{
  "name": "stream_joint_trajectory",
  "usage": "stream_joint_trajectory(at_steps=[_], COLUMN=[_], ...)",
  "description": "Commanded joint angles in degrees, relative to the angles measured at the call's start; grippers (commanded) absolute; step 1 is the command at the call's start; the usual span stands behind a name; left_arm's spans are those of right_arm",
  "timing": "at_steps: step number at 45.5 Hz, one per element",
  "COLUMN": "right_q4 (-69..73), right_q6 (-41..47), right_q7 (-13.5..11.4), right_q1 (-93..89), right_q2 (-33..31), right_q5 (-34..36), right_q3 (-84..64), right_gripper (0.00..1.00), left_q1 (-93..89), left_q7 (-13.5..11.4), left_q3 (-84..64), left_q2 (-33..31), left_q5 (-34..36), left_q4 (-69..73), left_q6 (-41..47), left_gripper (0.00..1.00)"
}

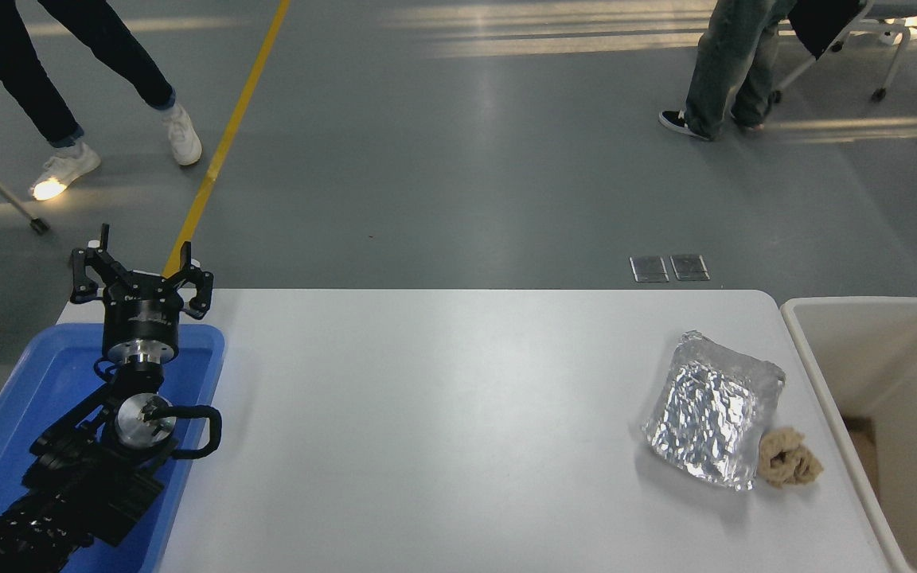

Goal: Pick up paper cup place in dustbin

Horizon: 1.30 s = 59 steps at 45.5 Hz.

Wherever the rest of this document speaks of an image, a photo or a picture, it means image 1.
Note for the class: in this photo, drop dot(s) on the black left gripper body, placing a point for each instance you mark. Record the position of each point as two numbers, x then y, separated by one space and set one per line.
141 313

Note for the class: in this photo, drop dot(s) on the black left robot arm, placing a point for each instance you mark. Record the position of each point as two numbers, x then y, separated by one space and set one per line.
68 477

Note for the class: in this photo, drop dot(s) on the blue plastic tray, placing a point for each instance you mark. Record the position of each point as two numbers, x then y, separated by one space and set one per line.
37 382

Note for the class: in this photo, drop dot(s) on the person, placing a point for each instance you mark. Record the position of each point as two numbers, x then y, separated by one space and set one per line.
21 72
733 64

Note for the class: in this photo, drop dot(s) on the metal floor plate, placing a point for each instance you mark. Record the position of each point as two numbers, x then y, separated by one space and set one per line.
649 269
689 267

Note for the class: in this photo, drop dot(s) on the crumpled silver foil tray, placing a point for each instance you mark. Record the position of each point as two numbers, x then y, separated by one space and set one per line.
713 414

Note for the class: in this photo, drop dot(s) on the crumpled tan paper ball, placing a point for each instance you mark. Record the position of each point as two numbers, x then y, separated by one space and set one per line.
789 461

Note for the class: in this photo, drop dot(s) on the black cloth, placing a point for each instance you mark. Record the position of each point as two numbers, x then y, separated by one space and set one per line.
825 20

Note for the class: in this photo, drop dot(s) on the large pale bin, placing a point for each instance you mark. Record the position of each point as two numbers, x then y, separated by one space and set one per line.
904 382

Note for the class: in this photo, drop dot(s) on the white wheeled chair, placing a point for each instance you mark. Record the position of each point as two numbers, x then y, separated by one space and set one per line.
900 32

